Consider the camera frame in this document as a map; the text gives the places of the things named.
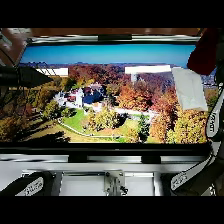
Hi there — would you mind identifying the silver frame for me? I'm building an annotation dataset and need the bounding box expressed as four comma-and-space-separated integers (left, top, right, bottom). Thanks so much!
0, 33, 224, 197

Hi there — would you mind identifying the red T-shirt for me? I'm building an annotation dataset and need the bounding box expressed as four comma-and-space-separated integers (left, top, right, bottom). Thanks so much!
186, 28, 221, 76

